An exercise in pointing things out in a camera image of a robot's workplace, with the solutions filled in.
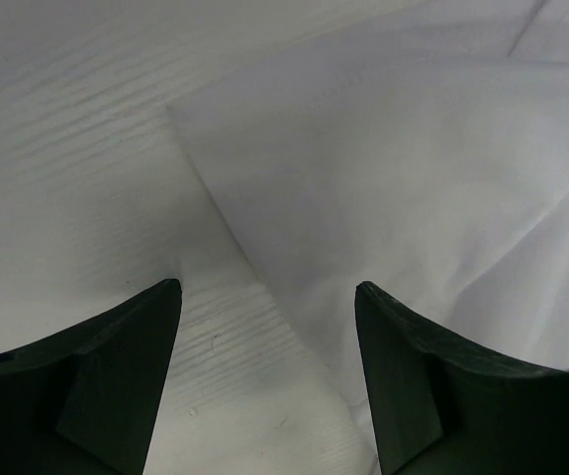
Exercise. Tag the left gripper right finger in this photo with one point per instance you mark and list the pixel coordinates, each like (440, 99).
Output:
(443, 404)

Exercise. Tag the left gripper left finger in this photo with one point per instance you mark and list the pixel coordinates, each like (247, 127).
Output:
(85, 400)

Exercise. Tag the white t shirt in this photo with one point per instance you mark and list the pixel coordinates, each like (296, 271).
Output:
(427, 151)

